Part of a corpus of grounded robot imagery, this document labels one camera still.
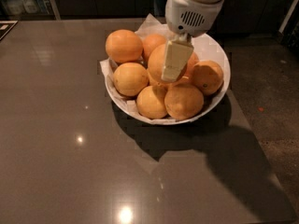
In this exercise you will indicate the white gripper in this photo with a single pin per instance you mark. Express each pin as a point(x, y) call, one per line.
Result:
point(190, 14)

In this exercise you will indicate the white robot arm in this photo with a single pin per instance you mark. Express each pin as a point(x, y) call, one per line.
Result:
point(185, 19)

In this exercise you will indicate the white bowl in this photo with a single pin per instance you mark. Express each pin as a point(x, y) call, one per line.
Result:
point(207, 49)

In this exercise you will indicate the white paper liner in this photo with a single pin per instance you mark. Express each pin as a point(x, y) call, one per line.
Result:
point(149, 25)

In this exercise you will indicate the right orange with stem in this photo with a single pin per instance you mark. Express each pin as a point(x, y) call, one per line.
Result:
point(207, 76)

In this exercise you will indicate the bottles on background shelf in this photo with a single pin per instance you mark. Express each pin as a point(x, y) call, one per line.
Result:
point(24, 7)

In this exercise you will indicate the dark tablet at table edge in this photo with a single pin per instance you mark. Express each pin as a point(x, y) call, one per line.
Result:
point(6, 27)

